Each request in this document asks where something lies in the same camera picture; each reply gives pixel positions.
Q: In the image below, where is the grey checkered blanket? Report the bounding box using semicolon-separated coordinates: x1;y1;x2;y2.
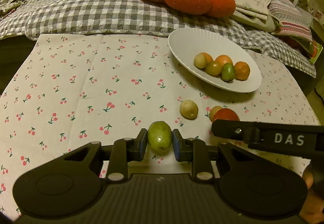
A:
0;0;317;78

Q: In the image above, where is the cherry print tablecloth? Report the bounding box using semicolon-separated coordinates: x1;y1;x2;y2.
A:
0;33;321;222

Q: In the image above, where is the orange mandarin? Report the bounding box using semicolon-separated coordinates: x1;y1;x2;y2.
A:
215;54;233;67
233;61;250;81
200;52;213;64

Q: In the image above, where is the red tomato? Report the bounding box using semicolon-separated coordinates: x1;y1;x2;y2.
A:
213;108;240;123

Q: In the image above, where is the green tomato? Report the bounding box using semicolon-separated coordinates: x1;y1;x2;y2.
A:
221;63;235;81
147;121;173;152

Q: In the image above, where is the floral patterned cloth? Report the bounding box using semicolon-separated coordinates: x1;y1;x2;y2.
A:
0;0;26;17

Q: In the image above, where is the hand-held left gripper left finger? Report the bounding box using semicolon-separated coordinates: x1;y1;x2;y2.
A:
57;128;148;182

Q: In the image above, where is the person's right hand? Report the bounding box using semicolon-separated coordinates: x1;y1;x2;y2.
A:
302;161;324;217

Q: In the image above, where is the small reddish yellow plum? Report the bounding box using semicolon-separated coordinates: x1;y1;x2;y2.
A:
209;106;223;122

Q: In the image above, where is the yellow-green plum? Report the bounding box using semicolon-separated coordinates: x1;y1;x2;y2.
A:
205;61;223;76

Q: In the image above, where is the colourful book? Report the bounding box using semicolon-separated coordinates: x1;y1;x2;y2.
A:
307;40;324;65

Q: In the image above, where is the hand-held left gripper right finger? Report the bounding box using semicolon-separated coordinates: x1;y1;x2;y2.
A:
172;129;256;181

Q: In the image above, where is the pale green folded cloth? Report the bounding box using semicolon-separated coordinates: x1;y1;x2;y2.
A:
231;13;276;33

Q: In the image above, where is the white ribbed plate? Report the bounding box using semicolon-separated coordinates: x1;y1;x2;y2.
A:
168;28;262;93

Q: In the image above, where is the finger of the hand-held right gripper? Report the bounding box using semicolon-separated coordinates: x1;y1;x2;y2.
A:
211;119;262;143

